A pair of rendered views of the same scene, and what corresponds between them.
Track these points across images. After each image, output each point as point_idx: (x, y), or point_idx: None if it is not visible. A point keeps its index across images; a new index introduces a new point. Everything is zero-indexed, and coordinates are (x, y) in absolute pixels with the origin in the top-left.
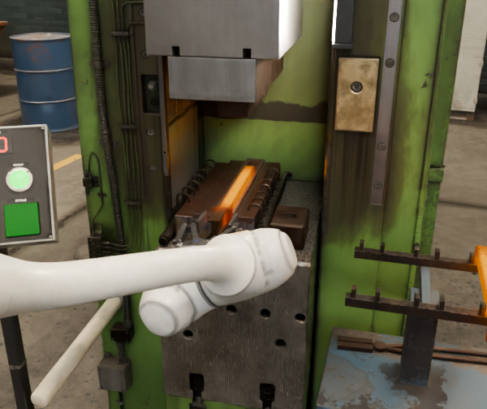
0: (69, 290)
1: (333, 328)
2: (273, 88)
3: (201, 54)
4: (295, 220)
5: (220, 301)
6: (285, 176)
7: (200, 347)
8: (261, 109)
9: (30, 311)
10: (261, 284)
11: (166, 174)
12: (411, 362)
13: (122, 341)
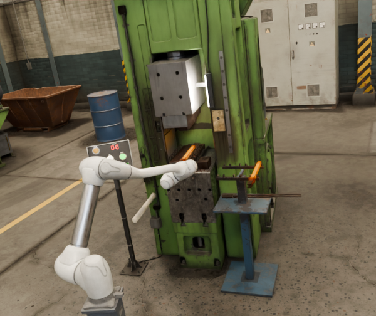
0: (145, 173)
1: (222, 193)
2: (198, 118)
3: (171, 115)
4: (205, 160)
5: (179, 179)
6: (206, 147)
7: (181, 204)
8: (196, 125)
9: (138, 177)
10: (188, 172)
11: (165, 151)
12: (240, 196)
13: (156, 209)
